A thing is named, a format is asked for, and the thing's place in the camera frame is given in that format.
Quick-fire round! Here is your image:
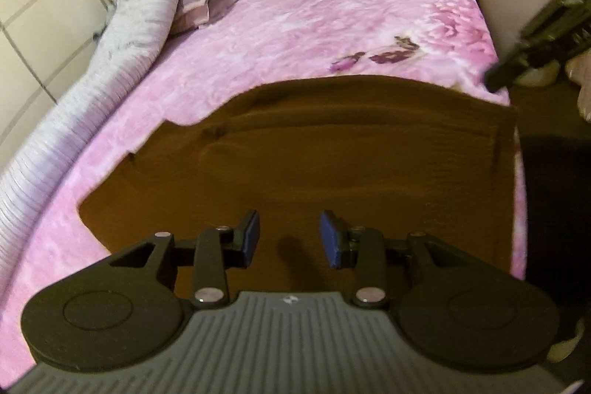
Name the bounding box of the brown knit sweater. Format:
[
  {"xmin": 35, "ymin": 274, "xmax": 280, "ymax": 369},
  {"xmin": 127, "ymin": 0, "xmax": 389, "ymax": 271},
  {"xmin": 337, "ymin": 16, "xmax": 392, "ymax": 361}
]
[{"xmin": 79, "ymin": 75, "xmax": 516, "ymax": 293}]

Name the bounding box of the pink floral bed blanket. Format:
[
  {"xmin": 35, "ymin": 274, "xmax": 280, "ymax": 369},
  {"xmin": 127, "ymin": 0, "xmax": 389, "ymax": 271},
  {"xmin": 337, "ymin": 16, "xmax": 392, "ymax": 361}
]
[{"xmin": 1, "ymin": 0, "xmax": 509, "ymax": 386}]

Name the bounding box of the grey striped duvet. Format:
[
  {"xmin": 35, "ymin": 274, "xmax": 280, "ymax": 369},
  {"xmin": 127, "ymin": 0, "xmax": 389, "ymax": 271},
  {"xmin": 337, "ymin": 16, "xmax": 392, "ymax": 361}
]
[{"xmin": 1, "ymin": 0, "xmax": 178, "ymax": 288}]

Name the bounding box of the white wardrobe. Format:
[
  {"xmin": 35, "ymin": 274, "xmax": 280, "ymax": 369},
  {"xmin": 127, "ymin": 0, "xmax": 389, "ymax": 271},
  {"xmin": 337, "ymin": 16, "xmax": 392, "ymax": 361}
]
[{"xmin": 1, "ymin": 0, "xmax": 110, "ymax": 164}]

